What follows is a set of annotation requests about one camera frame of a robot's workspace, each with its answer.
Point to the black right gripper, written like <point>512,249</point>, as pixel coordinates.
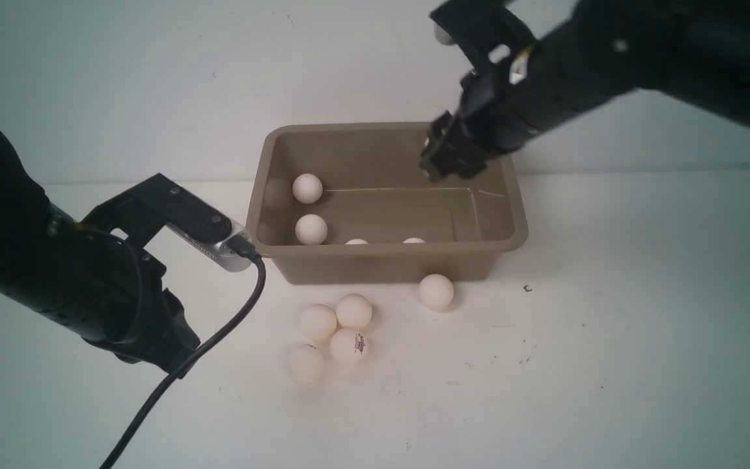
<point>485,125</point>

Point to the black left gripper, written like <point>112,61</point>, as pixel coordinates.
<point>128,312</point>

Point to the white ping-pong ball with logo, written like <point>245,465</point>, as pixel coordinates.
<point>349,346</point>

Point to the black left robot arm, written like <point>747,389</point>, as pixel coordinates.
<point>46,256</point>

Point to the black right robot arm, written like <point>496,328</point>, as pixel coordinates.
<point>521,87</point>

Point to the tan plastic storage bin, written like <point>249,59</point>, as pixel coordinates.
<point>375,190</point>

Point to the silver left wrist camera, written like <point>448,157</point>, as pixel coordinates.
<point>224,252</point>

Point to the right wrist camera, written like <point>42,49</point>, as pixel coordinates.
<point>480,27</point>

